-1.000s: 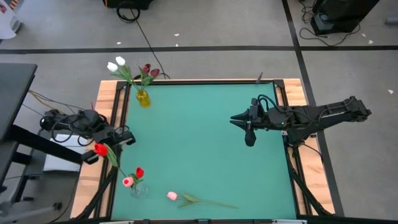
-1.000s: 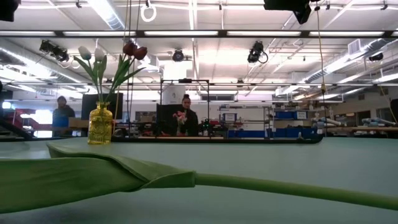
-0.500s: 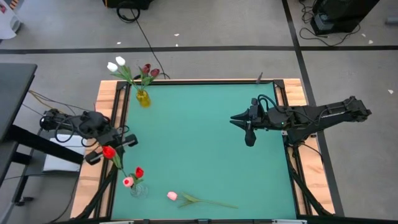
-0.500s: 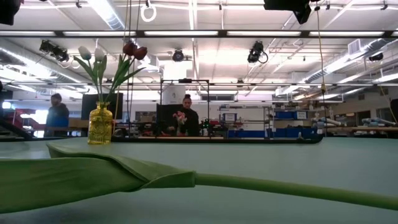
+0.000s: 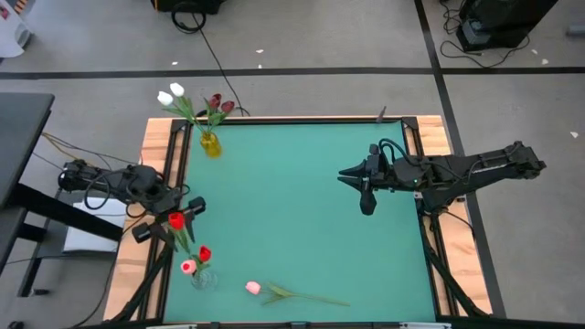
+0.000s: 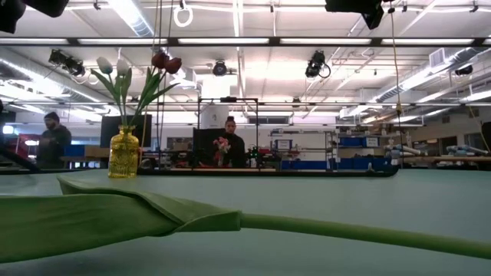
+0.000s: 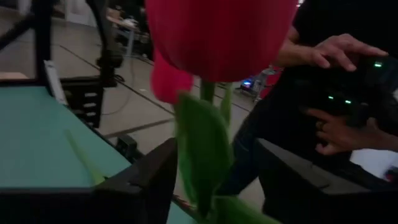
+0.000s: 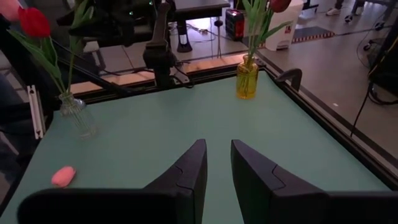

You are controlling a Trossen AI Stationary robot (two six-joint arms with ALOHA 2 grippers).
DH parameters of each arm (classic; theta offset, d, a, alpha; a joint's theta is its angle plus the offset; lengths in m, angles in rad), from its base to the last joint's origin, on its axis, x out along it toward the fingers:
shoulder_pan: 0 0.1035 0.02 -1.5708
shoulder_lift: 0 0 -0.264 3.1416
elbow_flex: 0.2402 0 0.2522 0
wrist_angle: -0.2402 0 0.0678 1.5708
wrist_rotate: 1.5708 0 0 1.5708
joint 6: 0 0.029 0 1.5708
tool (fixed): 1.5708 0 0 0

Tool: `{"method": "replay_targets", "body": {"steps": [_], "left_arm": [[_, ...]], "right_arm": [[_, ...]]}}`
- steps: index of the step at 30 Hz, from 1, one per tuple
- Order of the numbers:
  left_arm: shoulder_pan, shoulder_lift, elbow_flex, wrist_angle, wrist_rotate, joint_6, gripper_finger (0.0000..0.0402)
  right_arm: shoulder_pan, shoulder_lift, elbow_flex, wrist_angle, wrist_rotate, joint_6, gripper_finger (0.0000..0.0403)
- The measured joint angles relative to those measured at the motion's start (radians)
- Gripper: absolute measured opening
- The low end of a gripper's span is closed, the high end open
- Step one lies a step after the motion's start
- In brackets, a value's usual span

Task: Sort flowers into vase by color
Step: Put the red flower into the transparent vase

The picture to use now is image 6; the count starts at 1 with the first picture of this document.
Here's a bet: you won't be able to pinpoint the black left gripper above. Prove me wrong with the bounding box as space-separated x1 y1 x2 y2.
22 0 70 18

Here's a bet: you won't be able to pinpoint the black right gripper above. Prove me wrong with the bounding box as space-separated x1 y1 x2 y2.
325 0 384 15

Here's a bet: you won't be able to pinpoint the white artificial tulip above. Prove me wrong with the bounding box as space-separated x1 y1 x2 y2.
114 57 133 128
90 56 127 128

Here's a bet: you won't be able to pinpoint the dark red artificial tulip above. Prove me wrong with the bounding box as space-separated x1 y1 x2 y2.
128 49 170 128
130 56 183 128

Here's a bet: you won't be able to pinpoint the yellow glass vase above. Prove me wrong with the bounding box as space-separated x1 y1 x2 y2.
108 125 140 179

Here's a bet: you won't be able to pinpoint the black ceiling light fixture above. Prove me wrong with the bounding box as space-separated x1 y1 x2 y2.
48 48 87 77

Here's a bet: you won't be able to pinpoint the standing person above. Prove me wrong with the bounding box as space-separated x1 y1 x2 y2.
36 111 73 169

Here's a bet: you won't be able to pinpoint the blue shelf bins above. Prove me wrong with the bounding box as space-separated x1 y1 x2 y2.
339 136 381 149

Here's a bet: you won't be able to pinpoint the large black monitor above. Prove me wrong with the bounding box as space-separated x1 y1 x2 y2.
101 114 153 149

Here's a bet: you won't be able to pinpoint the dark slanted bar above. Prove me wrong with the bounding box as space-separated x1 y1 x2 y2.
0 146 41 173

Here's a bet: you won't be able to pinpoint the blue storage bin row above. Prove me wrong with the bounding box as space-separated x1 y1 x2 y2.
281 156 389 172

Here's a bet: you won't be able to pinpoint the seated person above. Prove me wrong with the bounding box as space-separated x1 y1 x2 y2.
223 116 246 169

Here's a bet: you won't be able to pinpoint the pink flower bunch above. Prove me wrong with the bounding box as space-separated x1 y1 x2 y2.
213 136 231 166

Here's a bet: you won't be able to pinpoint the wooden workbench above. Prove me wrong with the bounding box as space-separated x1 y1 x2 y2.
402 155 491 163

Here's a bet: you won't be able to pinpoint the teal table mat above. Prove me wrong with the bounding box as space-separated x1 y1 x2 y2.
0 168 491 276

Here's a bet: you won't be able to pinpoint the small black monitor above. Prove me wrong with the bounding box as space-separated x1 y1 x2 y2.
191 128 226 166

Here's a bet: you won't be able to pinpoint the black ceiling camera with cable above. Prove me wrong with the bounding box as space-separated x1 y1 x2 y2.
305 49 332 80

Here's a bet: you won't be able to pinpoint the black overhead light rail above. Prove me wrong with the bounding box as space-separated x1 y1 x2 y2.
0 36 491 48

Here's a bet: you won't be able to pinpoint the tan hanging rope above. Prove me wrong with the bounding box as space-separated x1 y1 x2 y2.
138 0 160 164

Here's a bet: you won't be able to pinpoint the yellow hanging cable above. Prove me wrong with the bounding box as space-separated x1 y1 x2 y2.
387 0 406 169

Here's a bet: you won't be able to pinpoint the white cable ring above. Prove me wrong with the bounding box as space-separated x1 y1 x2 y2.
173 3 194 28

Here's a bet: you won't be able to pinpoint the round black ceiling camera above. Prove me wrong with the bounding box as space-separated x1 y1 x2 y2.
212 60 228 77

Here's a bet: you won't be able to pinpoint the black metal stand frame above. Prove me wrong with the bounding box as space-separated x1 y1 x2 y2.
197 97 259 169

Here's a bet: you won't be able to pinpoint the black hanging cable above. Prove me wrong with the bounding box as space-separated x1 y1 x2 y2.
156 0 164 162

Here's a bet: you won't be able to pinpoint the black table frame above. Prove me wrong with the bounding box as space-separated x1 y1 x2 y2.
137 167 400 178

